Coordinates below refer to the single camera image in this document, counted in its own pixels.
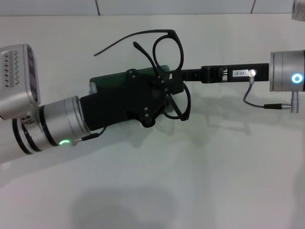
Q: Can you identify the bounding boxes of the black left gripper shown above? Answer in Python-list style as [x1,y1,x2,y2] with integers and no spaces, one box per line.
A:
[79,68,174,132]

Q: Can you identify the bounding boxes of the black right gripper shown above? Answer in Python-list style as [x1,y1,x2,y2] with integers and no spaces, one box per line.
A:
[170,62,272,95]

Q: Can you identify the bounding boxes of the black round-frame glasses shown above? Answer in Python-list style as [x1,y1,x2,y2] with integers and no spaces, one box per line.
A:
[93,29,191,122]

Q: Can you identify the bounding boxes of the green glasses case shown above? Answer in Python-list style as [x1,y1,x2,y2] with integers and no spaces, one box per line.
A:
[89,63,173,115]

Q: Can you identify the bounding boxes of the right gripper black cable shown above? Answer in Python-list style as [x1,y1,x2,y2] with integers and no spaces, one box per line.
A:
[242,69,293,110]

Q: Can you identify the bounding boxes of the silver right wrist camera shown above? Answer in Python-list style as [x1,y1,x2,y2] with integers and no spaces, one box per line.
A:
[292,0,305,21]

